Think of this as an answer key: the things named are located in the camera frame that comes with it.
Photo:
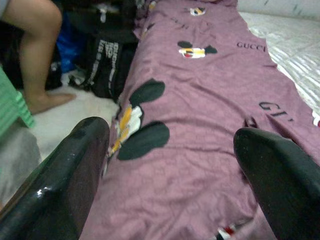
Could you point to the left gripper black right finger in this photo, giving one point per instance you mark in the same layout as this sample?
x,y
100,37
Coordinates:
x,y
282,185

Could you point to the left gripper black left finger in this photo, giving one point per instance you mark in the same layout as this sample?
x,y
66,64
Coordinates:
x,y
57,190

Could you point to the grey cloth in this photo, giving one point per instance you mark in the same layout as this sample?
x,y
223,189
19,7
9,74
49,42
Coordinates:
x,y
17,162

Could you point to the white fluffy rug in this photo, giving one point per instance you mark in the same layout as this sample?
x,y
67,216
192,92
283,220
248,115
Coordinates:
x,y
75,110

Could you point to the green ribbed plastic stool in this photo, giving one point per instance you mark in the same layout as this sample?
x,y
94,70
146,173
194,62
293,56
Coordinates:
x,y
10,105

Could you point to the purple cartoon mouse blanket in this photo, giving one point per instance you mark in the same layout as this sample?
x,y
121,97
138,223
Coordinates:
x,y
200,87

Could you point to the grey quilted mattress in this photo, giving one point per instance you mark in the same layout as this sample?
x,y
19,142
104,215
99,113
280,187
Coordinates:
x,y
295,50

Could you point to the black white lettered bag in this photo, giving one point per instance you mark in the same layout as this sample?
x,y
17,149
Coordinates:
x,y
110,65

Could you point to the person's bare leg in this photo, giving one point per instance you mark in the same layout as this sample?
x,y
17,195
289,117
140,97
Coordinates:
x,y
37,50

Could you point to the blue plastic bag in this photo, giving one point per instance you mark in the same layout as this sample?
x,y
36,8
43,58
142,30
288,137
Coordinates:
x,y
67,45

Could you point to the black white printed garment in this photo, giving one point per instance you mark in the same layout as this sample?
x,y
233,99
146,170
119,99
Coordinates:
x,y
107,17

